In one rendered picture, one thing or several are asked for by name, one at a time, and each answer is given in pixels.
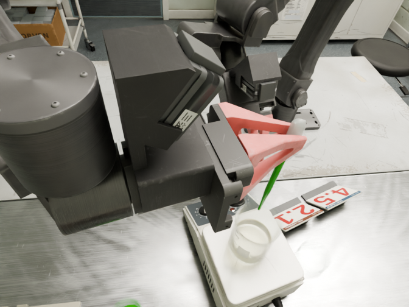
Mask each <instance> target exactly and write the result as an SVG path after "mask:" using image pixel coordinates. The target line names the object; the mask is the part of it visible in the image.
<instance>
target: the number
mask: <svg viewBox="0 0 409 307"><path fill-rule="evenodd" d="M355 192H357V191H354V190H352V189H347V188H344V187H341V186H339V187H337V188H335V189H332V190H330V191H328V192H326V193H324V194H322V195H320V196H318V197H316V198H314V199H312V200H310V201H311V202H314V203H317V204H319V205H322V206H325V207H327V206H329V205H331V204H333V203H335V202H337V201H339V200H341V199H343V198H345V197H347V196H349V195H351V194H353V193H355Z"/></svg>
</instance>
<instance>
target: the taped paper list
mask: <svg viewBox="0 0 409 307"><path fill-rule="evenodd" d="M308 2H309V0H290V1H289V2H288V4H287V5H286V6H285V9H284V10H283V13H282V17H281V20H303V18H304V15H305V12H306V8H307V5H308Z"/></svg>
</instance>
